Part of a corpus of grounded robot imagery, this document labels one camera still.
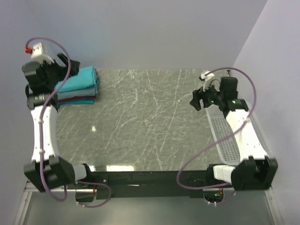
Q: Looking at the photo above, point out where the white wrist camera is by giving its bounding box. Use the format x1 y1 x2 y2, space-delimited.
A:
199 71 215 91
24 43 54 64

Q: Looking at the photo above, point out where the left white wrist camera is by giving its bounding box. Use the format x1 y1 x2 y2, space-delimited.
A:
24 43 54 64

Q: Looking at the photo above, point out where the folded teal t shirt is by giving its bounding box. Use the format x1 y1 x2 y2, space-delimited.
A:
59 76 100 105

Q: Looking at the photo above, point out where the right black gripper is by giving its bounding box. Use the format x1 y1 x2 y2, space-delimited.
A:
189 81 224 112

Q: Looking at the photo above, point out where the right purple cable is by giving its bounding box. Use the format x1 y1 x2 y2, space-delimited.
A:
176 67 258 205

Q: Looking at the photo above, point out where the aluminium frame rail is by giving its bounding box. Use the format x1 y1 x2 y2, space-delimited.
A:
23 180 273 193

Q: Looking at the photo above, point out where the folded red t shirt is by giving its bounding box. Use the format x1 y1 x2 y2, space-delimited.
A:
58 95 97 103

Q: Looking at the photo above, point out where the folded grey-blue t shirt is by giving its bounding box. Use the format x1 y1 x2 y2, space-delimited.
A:
58 85 98 100

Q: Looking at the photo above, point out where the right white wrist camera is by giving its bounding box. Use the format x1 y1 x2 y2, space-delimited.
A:
199 71 215 91

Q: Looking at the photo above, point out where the white plastic basket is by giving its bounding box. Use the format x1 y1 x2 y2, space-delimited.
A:
205 105 274 166

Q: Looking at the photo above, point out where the black base beam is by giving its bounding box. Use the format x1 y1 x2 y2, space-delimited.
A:
65 170 235 200

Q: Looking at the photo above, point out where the turquoise polo shirt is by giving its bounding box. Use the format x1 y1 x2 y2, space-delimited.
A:
58 66 97 93

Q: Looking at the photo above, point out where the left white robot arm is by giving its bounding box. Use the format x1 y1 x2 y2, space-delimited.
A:
22 53 94 192

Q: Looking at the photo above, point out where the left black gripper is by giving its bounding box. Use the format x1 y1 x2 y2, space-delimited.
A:
40 53 81 89

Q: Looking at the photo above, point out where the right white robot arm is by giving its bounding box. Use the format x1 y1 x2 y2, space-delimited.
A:
190 74 278 190

